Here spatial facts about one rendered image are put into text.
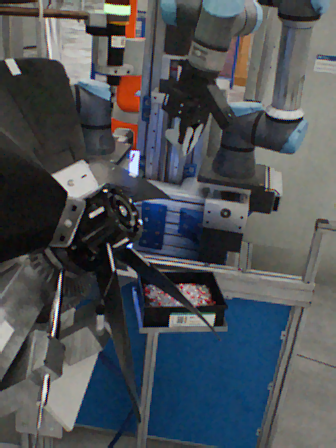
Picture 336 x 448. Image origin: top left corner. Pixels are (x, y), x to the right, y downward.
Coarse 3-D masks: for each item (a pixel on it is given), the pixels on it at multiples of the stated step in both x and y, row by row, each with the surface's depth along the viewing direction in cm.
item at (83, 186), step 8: (64, 168) 95; (72, 168) 96; (80, 168) 97; (88, 168) 97; (56, 176) 95; (64, 176) 95; (72, 176) 96; (80, 176) 96; (88, 176) 97; (64, 184) 95; (80, 184) 96; (88, 184) 96; (96, 184) 97; (72, 192) 95; (80, 192) 96; (88, 192) 96
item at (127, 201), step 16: (96, 192) 91; (112, 192) 95; (96, 208) 89; (112, 208) 90; (128, 208) 96; (80, 224) 90; (96, 224) 89; (112, 224) 88; (128, 224) 92; (80, 240) 92; (96, 240) 90; (112, 240) 90; (128, 240) 91; (64, 256) 91; (80, 256) 94; (96, 256) 99; (80, 272) 94
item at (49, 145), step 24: (0, 72) 93; (24, 72) 96; (48, 72) 99; (0, 96) 92; (24, 96) 94; (48, 96) 97; (72, 96) 101; (0, 120) 92; (24, 120) 94; (48, 120) 95; (72, 120) 98; (24, 144) 93; (48, 144) 94; (72, 144) 96; (48, 168) 94
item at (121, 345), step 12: (120, 288) 82; (108, 300) 90; (120, 300) 80; (108, 312) 90; (120, 312) 81; (120, 324) 83; (120, 336) 84; (120, 348) 86; (120, 360) 87; (132, 360) 77; (132, 372) 74; (132, 384) 71; (132, 396) 71
